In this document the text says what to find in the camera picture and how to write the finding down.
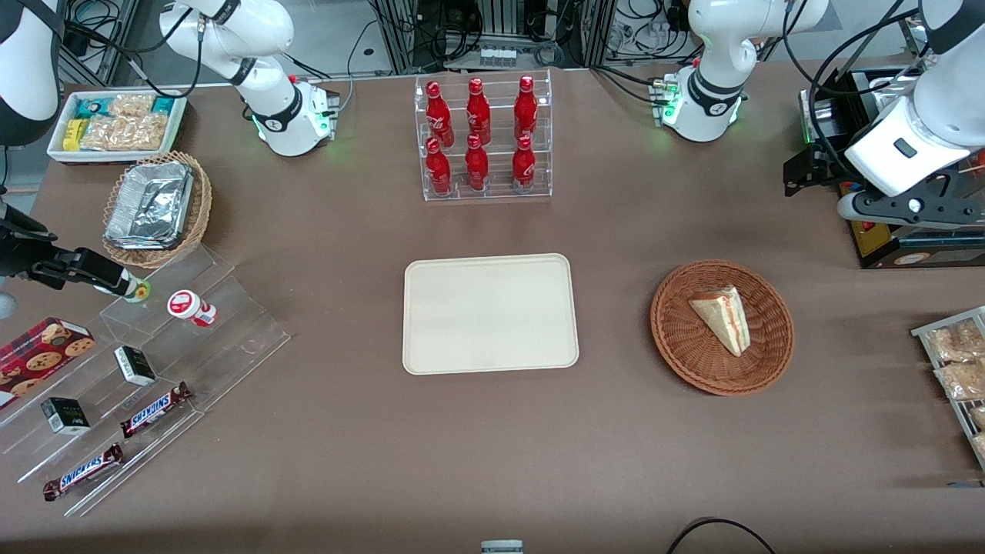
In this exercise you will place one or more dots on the small bag of rice crackers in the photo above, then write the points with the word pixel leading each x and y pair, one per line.
pixel 131 104

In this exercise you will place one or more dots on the tray of wrapped snacks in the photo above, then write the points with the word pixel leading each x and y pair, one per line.
pixel 923 332

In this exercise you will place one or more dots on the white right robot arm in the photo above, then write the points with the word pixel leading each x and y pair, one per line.
pixel 262 38

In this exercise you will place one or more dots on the triangle sandwich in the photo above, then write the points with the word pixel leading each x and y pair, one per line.
pixel 723 315

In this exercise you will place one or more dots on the red cookie box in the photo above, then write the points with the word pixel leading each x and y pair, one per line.
pixel 42 354

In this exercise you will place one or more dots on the clear bag of crackers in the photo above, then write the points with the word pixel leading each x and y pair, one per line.
pixel 962 381
pixel 958 342

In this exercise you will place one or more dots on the aluminium frame rack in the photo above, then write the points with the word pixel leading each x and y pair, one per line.
pixel 400 35

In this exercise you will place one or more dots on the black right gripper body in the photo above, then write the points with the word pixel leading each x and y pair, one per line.
pixel 17 248

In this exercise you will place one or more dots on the white power strip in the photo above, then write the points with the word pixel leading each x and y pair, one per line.
pixel 498 57

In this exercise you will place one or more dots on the beige plastic tray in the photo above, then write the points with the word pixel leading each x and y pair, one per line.
pixel 490 315

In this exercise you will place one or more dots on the white rectangular snack bin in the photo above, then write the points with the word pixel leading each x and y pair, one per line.
pixel 58 142

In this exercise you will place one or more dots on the red white yogurt cup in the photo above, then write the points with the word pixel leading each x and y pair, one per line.
pixel 186 305

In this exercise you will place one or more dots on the clear acrylic bottle rack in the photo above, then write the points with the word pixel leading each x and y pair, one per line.
pixel 496 188

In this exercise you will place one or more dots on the black box machine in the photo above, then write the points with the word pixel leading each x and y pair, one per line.
pixel 885 246

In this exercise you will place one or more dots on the stacked aluminium foil containers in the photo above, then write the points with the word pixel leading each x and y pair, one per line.
pixel 150 204

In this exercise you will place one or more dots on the small black carton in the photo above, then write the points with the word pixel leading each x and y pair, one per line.
pixel 65 415
pixel 135 365

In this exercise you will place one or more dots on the yellow snack packet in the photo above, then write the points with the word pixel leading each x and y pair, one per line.
pixel 73 135

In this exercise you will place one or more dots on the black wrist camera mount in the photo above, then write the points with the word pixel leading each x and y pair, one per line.
pixel 808 165

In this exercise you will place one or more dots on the large bag of rice crackers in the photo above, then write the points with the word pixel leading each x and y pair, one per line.
pixel 127 132

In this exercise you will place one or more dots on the brown snickers bar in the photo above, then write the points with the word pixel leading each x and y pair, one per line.
pixel 83 472
pixel 154 410

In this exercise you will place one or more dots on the teal snack packet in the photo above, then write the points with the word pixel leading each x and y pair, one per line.
pixel 164 105
pixel 88 108

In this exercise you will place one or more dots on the oval tan wicker basket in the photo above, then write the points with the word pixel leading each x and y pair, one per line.
pixel 202 204

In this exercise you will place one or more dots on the red cola bottle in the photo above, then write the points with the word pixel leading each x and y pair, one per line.
pixel 524 165
pixel 525 108
pixel 439 169
pixel 438 111
pixel 478 111
pixel 476 165

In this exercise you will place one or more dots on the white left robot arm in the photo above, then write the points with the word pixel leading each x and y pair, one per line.
pixel 716 46

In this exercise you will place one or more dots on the small yellow green capped bottle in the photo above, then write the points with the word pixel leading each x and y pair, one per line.
pixel 139 291

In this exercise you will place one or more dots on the round brown wicker basket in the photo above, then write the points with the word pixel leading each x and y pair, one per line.
pixel 685 346

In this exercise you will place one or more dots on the clear acrylic step stand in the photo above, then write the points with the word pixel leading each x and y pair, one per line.
pixel 231 338

